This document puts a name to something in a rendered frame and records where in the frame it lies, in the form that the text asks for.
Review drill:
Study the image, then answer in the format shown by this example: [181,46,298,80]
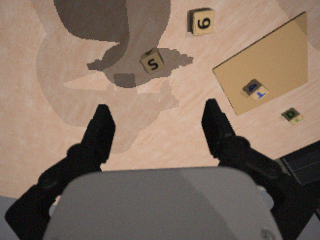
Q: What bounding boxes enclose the tan flat mat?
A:
[213,11,308,116]

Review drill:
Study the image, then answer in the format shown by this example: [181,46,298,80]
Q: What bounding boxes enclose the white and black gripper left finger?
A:
[5,104,116,240]

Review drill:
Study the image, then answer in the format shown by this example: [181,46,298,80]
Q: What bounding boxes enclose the cream letter block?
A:
[282,108,304,125]
[190,7,215,36]
[244,79,269,102]
[141,47,165,75]

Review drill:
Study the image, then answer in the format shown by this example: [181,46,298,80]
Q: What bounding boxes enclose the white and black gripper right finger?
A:
[201,98,319,240]

